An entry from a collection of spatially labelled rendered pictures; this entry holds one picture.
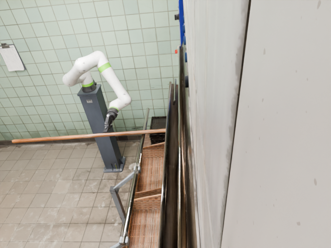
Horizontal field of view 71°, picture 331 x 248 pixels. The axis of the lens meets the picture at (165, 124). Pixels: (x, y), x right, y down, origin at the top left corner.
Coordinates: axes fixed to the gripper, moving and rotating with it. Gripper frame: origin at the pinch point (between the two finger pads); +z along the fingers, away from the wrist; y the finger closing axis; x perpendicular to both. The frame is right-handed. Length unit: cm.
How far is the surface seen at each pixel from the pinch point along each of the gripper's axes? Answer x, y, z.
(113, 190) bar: -9.9, 24.6, 41.0
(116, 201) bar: -9, 39, 41
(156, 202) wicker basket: -38, 50, 35
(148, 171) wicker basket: -25, 61, -7
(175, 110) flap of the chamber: -58, -21, 8
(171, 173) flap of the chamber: -57, -22, 65
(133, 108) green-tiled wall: 7, 60, -121
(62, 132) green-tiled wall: 125, 99, -121
